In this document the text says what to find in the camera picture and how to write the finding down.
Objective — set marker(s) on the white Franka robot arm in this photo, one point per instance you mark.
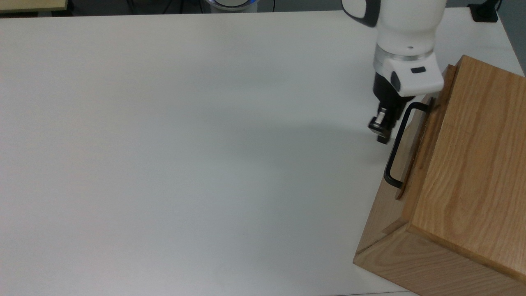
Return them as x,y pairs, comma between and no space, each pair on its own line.
407,24

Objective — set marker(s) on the light oak wooden cabinet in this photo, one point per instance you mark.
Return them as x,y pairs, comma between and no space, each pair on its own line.
472,164

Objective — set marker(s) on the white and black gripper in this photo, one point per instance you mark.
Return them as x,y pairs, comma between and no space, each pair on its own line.
415,80

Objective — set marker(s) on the black table clamp block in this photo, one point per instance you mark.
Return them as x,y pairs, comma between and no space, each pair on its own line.
485,10

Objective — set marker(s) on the beige wooden board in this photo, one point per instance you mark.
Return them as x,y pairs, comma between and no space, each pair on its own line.
33,4

